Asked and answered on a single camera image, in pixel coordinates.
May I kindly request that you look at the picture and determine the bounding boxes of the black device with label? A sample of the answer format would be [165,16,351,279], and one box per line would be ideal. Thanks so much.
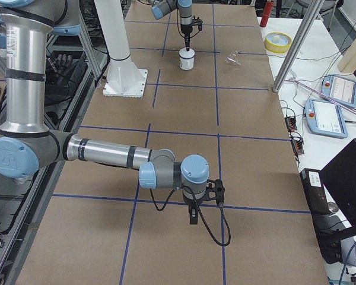
[300,168,330,215]

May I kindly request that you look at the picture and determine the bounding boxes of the clear glass funnel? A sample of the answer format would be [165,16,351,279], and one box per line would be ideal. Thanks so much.
[225,51,241,67]

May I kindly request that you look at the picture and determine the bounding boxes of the orange black adapter box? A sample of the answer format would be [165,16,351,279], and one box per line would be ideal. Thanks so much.
[291,140,304,156]
[285,116,297,132]

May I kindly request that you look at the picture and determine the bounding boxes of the aluminium frame profile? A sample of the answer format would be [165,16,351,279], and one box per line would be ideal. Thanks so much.
[272,0,324,93]

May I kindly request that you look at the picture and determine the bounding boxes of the white enamel mug blue rim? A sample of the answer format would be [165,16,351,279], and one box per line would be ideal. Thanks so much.
[179,56,195,71]

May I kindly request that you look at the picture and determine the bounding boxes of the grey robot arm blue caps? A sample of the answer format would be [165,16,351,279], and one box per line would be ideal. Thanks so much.
[150,0,193,42]

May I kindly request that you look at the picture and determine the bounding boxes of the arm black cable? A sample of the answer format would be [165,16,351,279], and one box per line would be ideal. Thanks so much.
[149,185,232,247]

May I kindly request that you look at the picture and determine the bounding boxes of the black laptop computer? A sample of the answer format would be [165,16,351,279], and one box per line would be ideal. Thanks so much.
[320,138,356,224]

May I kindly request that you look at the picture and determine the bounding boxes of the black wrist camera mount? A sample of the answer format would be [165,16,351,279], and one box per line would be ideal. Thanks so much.
[192,17,203,31]

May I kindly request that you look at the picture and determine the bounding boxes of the lower orange black adapter box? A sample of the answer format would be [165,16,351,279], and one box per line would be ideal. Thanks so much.
[291,140,304,156]

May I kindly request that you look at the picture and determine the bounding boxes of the arm black camera mount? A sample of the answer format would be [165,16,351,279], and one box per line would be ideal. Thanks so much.
[204,179,225,208]

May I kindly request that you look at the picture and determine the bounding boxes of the upper teach pendant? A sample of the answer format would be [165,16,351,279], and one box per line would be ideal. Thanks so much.
[321,75,356,108]

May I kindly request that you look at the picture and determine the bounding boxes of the teach pendant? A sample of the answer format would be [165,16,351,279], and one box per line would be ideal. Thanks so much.
[321,75,356,108]
[305,99,348,138]

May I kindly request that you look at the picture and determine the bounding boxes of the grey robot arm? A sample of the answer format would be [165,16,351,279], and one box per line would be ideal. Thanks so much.
[0,1,211,224]

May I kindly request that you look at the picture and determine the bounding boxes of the white enamel lid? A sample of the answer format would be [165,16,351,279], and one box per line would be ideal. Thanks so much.
[179,47,195,59]

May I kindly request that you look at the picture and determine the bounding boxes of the red cylinder bottle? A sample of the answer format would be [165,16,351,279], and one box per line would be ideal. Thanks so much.
[259,0,274,27]

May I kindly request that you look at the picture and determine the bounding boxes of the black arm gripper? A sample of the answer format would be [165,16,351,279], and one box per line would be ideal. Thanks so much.
[183,192,201,224]

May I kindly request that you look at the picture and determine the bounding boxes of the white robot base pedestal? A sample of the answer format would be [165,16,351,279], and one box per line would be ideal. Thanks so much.
[94,0,148,98]

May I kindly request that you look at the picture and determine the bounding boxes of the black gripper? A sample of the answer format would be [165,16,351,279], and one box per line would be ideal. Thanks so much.
[180,24,192,51]

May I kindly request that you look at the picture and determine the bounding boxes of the lower teach pendant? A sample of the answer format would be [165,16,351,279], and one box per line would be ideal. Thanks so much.
[305,99,348,138]

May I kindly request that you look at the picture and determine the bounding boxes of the wooden board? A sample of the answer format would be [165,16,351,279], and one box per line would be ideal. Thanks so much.
[338,39,356,73]

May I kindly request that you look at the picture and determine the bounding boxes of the upper orange black adapter box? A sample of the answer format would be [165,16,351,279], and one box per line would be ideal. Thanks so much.
[285,116,297,132]

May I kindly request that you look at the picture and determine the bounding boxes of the yellow white container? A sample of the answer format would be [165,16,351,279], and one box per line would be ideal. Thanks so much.
[264,32,293,54]

